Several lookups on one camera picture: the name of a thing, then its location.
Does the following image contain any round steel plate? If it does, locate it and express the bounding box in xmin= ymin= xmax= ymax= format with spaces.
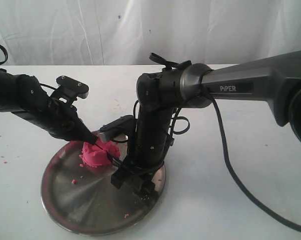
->
xmin=41 ymin=141 xmax=166 ymax=236

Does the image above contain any pink play dough lump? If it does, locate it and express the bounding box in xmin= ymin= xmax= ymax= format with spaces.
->
xmin=79 ymin=139 xmax=121 ymax=168

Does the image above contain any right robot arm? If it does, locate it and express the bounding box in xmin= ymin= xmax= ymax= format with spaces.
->
xmin=111 ymin=50 xmax=301 ymax=192

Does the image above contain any black knife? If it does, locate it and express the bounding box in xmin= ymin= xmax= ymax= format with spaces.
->
xmin=95 ymin=143 xmax=122 ymax=167

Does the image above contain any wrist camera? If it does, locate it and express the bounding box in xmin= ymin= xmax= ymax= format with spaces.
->
xmin=97 ymin=115 xmax=136 ymax=143
xmin=56 ymin=75 xmax=89 ymax=99

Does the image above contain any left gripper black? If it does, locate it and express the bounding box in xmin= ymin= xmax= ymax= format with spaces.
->
xmin=32 ymin=94 xmax=98 ymax=145

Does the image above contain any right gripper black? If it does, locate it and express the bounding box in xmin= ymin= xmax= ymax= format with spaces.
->
xmin=111 ymin=100 xmax=174 ymax=198

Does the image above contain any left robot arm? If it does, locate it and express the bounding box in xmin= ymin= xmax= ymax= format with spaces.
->
xmin=0 ymin=70 xmax=98 ymax=145

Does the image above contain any white backdrop sheet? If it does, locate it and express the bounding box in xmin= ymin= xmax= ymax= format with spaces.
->
xmin=0 ymin=0 xmax=301 ymax=65

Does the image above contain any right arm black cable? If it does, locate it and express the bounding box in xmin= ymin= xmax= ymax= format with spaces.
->
xmin=132 ymin=52 xmax=301 ymax=238

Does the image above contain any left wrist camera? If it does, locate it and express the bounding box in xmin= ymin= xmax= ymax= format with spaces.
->
xmin=56 ymin=75 xmax=89 ymax=99

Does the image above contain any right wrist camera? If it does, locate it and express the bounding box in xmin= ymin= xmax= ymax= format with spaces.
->
xmin=97 ymin=115 xmax=136 ymax=143

